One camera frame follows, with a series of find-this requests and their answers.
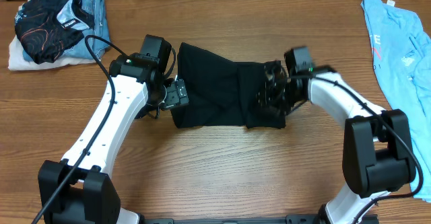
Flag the black t-shirt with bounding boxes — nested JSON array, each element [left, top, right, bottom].
[[171, 42, 286, 128]]

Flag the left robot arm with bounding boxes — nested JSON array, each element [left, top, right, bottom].
[[33, 35, 189, 224]]

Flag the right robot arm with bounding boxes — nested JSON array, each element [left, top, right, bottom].
[[256, 47, 423, 224]]

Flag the folded blue denim jeans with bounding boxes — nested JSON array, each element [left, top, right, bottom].
[[15, 0, 110, 64]]

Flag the light blue t-shirt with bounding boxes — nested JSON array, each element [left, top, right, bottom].
[[361, 0, 430, 202]]

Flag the black orange patterned shirt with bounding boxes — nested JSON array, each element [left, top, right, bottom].
[[15, 0, 94, 64]]

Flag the folded white garment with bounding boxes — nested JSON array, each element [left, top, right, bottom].
[[7, 0, 102, 72]]

